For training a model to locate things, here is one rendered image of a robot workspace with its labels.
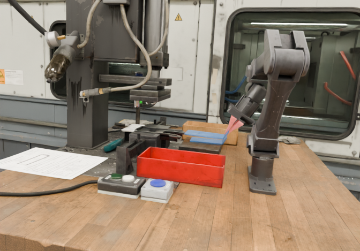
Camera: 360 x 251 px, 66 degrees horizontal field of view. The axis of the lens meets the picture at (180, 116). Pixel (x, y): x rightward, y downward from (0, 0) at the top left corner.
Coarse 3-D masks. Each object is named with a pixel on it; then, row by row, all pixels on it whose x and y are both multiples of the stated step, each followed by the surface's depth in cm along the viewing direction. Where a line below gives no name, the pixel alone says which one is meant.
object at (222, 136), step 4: (188, 132) 101; (192, 132) 101; (196, 132) 102; (200, 132) 102; (204, 132) 103; (208, 132) 104; (228, 132) 95; (212, 136) 97; (216, 136) 98; (220, 136) 98; (224, 136) 96
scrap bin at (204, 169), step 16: (144, 160) 80; (160, 160) 79; (176, 160) 91; (192, 160) 89; (208, 160) 88; (224, 160) 87; (144, 176) 81; (160, 176) 80; (176, 176) 79; (192, 176) 78; (208, 176) 77
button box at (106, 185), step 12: (96, 180) 73; (108, 180) 70; (120, 180) 71; (132, 180) 70; (144, 180) 72; (0, 192) 65; (12, 192) 66; (36, 192) 66; (48, 192) 67; (60, 192) 68; (108, 192) 69; (120, 192) 68; (132, 192) 68
